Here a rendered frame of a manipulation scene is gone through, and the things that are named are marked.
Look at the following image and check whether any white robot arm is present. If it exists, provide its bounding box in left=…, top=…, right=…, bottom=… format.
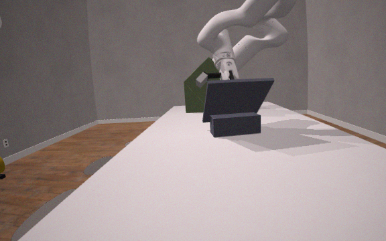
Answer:
left=196, top=0, right=297, bottom=88

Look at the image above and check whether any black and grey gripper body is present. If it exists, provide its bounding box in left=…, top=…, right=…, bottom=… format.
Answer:
left=216, top=59, right=239, bottom=80

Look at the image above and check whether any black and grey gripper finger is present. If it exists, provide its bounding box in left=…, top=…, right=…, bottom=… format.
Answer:
left=229, top=70, right=234, bottom=80

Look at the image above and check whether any grey switch panel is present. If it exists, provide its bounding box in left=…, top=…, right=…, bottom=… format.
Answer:
left=202, top=78, right=275, bottom=138

